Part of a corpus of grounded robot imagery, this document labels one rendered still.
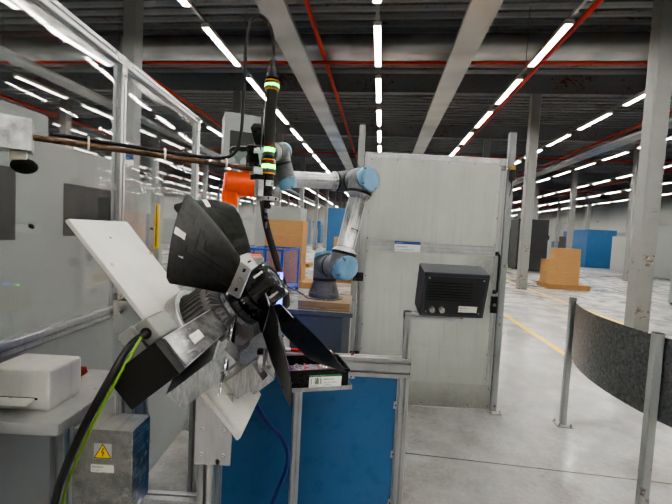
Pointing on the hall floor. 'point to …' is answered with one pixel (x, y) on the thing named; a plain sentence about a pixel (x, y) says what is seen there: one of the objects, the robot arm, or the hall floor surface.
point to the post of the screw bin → (295, 447)
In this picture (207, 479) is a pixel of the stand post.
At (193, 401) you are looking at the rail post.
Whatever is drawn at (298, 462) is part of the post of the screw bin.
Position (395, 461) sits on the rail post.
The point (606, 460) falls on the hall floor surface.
